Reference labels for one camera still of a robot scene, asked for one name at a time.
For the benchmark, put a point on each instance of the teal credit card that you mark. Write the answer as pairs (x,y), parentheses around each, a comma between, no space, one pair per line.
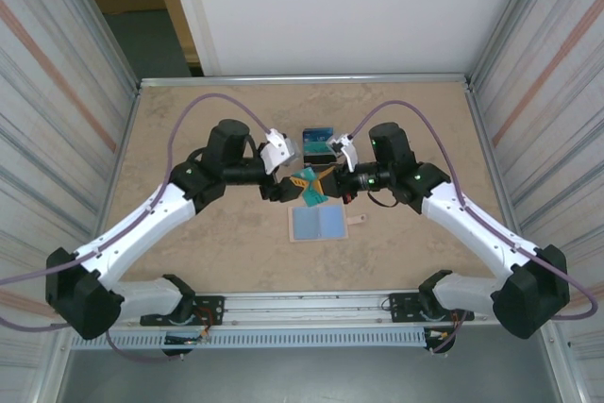
(313,146)
(310,197)

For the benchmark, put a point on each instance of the clear plastic card box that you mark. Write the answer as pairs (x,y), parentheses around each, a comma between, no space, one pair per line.
(339,157)

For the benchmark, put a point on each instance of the beige leather card holder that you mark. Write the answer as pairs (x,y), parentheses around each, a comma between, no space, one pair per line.
(330,223)

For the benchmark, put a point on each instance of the blue credit card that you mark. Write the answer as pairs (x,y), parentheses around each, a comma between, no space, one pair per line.
(313,133)

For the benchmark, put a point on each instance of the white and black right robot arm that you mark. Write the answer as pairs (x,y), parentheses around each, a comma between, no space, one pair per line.
(472,228)

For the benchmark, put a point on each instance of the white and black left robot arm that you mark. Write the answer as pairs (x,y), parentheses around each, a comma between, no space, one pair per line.
(141,228)

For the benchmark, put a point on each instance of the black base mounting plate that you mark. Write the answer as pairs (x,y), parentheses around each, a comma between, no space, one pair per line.
(212,308)
(401,306)

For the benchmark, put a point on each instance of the translucent corrugated side panel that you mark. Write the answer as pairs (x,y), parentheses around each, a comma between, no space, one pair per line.
(557,115)
(47,115)

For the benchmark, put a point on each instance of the grey metal shelf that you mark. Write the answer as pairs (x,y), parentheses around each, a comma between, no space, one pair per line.
(307,374)

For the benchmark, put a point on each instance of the small circuit board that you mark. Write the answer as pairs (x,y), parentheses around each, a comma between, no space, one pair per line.
(184,340)

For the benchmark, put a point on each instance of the aluminium table frame rail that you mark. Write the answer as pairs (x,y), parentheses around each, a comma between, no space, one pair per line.
(307,79)

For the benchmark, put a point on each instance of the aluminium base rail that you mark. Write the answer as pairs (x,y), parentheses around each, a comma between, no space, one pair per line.
(307,303)

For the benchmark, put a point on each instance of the white door frame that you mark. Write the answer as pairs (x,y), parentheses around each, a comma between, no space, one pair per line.
(196,21)

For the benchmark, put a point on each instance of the aluminium frame post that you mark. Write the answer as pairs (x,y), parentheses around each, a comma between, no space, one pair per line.
(111,44)
(507,21)

